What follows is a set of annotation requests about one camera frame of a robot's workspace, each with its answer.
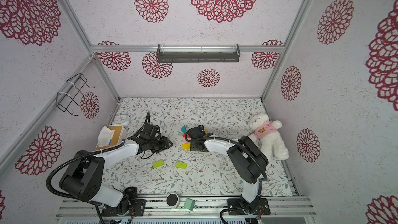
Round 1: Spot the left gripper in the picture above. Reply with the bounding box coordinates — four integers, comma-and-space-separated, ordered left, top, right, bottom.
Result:
149, 136, 174, 155

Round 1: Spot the yellow block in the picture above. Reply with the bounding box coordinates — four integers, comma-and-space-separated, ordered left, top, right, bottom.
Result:
182, 143, 191, 150

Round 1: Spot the green block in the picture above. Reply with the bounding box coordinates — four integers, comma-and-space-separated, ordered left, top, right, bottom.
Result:
176, 161, 187, 170
152, 160, 164, 169

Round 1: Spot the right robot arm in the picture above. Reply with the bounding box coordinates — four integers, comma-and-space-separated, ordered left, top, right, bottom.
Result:
184, 125, 268, 224

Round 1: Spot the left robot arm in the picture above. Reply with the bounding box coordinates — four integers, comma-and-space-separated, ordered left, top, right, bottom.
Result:
46, 114, 173, 224

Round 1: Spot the tissue box wooden lid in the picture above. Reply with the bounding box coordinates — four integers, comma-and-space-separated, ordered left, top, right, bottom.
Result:
96, 125, 127, 150

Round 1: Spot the small white bowl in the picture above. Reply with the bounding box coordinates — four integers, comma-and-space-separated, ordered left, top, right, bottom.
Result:
113, 115, 130, 128

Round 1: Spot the white teddy bear pink shirt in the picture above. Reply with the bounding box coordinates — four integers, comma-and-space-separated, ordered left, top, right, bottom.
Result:
249, 114, 289, 161

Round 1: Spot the green cube on rail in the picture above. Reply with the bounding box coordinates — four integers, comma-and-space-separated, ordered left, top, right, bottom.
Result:
183, 198, 195, 211

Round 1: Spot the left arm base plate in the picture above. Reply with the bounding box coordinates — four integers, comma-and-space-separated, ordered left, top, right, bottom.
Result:
102, 187, 146, 217

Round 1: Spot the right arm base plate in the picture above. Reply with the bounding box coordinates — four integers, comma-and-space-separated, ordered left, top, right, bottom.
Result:
227, 197, 271, 216

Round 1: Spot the black wall shelf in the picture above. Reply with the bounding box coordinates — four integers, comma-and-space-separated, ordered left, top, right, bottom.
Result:
156, 44, 241, 63

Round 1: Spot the black wire wall rack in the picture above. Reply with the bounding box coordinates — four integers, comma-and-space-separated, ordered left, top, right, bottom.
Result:
56, 73, 95, 117

